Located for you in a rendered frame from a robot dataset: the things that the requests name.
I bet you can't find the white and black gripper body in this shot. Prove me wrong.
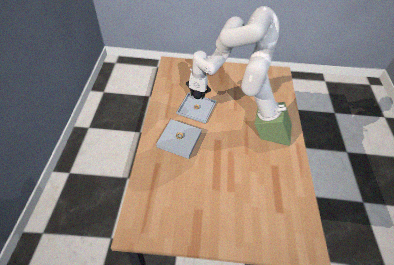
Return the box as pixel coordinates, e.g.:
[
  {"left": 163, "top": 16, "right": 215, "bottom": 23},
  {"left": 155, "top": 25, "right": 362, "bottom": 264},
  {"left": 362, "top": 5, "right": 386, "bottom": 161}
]
[{"left": 189, "top": 73, "right": 208, "bottom": 92}]

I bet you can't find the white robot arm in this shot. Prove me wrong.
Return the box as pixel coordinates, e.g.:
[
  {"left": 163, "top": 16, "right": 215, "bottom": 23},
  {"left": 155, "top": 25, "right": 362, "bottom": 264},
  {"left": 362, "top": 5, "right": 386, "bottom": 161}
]
[{"left": 190, "top": 6, "right": 286, "bottom": 121}]

